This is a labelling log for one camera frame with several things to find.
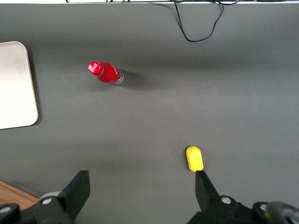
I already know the red soda bottle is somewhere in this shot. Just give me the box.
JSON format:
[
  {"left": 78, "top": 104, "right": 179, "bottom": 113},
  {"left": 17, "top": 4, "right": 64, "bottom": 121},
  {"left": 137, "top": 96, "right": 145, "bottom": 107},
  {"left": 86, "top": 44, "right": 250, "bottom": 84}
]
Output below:
[{"left": 88, "top": 61, "right": 124, "bottom": 86}]

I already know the yellow lemon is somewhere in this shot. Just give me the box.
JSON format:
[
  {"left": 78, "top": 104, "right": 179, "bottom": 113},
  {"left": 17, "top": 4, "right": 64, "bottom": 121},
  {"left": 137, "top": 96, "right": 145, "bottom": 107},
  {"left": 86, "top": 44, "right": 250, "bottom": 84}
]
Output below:
[{"left": 185, "top": 145, "right": 204, "bottom": 173}]

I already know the wooden drawer cabinet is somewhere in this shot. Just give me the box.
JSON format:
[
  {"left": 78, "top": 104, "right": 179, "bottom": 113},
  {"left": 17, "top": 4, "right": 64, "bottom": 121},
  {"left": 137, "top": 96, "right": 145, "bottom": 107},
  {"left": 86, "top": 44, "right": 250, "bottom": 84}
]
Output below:
[{"left": 0, "top": 179, "right": 39, "bottom": 206}]

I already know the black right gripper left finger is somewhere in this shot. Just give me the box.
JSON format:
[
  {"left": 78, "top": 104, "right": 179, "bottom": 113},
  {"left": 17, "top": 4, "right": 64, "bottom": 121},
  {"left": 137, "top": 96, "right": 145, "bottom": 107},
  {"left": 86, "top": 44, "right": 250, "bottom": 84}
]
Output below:
[{"left": 58, "top": 170, "right": 91, "bottom": 220}]

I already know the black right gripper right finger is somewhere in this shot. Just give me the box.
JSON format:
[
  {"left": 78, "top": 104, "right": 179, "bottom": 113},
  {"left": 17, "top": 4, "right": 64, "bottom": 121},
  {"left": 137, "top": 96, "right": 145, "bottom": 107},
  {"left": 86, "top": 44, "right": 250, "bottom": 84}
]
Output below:
[{"left": 194, "top": 170, "right": 221, "bottom": 213}]

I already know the beige plastic tray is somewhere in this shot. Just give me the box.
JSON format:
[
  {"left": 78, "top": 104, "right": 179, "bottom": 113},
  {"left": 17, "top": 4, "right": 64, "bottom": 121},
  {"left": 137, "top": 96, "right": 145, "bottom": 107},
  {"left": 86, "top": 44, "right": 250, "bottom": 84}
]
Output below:
[{"left": 0, "top": 41, "right": 39, "bottom": 130}]

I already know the looped black table cable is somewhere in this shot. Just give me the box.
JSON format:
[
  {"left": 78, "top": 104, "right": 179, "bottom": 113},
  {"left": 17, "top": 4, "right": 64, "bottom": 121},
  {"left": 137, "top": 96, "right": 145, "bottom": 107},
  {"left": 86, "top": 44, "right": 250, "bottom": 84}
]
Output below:
[{"left": 173, "top": 0, "right": 225, "bottom": 43}]

